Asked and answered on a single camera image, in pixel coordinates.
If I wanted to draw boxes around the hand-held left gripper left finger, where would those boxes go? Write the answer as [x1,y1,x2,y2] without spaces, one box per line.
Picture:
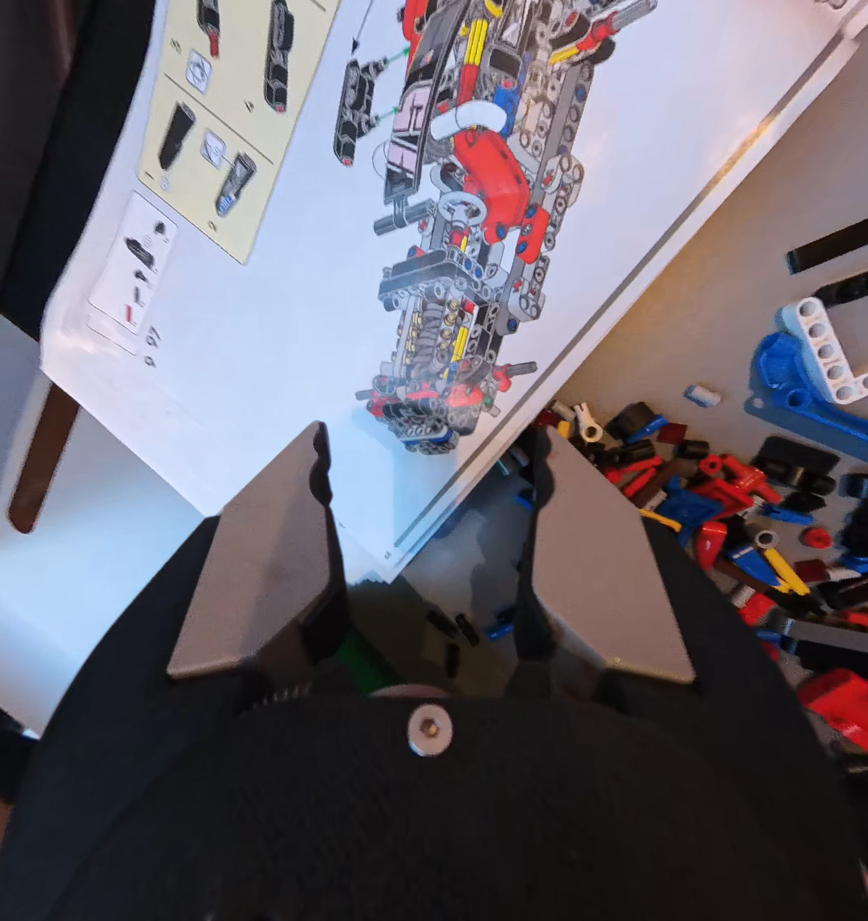
[166,419,350,681]

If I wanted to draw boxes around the pile of mixed toy bricks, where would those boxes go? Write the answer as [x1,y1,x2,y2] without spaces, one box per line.
[423,399,868,774]

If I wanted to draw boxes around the black L-shaped beam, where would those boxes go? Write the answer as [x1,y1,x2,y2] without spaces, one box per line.
[814,265,868,309]

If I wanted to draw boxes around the white L-shaped beam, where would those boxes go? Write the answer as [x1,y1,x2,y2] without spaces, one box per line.
[778,296,868,404]

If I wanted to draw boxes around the building instruction booklet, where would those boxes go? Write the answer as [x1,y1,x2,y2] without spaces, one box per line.
[41,0,859,584]

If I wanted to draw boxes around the green plastic bin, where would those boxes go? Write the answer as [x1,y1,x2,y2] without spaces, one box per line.
[0,626,406,911]

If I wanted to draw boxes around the blue curved brick frame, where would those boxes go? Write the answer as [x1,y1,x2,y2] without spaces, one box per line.
[745,332,868,467]

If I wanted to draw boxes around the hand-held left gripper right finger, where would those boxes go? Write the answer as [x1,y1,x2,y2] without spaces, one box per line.
[514,426,697,685]

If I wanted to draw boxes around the black straight beam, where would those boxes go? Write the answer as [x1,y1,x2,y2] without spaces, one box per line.
[786,209,868,274]

